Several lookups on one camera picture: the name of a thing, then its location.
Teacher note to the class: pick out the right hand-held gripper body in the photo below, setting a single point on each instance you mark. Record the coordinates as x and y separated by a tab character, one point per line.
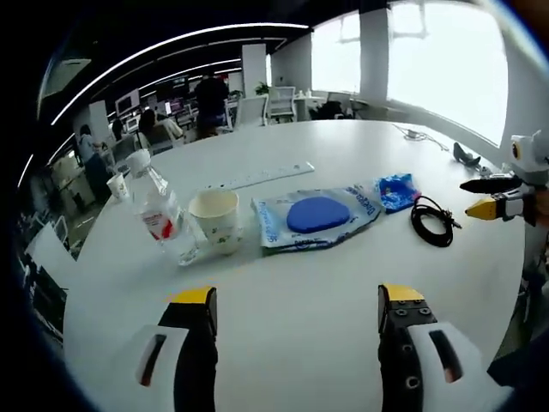
532	163

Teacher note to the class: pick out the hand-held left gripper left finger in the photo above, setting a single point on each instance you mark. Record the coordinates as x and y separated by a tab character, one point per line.
195	347

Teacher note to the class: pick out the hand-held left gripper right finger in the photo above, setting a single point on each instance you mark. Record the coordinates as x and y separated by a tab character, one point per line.
399	343

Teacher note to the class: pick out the small blue tissue packet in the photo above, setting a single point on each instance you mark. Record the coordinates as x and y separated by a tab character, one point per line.
396	193

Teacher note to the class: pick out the leaf print paper cup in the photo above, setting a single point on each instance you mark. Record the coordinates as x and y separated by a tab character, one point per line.
218	232

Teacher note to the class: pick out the clear plastic water bottle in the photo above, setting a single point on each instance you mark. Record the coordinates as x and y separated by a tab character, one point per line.
165	223

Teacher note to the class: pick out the wet wipes packet blue lid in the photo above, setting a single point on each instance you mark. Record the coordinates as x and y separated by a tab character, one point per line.
317	214

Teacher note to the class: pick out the small white gadget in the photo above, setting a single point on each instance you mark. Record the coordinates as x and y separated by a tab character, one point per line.
484	171

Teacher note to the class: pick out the black curved object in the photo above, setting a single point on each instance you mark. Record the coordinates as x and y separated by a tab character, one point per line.
460	153

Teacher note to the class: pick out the white table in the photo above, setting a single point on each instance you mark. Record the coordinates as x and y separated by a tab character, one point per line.
300	274

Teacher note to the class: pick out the large window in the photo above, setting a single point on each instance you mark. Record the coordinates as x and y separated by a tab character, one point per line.
446	73

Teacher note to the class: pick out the person's own clothing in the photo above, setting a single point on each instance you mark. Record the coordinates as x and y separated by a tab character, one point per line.
523	377

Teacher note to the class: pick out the small paper cup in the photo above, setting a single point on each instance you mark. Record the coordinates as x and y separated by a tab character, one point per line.
118	187

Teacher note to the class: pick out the black bag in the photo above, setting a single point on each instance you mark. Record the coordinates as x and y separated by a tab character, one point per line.
326	111

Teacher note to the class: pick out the white power strip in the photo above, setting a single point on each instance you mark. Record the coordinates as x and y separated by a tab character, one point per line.
266	174

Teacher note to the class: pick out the narrow window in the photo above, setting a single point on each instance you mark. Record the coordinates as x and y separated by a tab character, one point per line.
335	56

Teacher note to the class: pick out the white mesh office chair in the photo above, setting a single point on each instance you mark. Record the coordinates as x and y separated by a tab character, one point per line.
252	110
282	105

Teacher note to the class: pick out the green potted plant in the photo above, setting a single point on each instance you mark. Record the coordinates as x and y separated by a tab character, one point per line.
262	88

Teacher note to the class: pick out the computer monitor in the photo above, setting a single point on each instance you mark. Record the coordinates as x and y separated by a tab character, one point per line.
128	101

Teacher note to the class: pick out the long ceiling light strip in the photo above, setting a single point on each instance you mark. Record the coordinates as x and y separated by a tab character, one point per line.
171	40

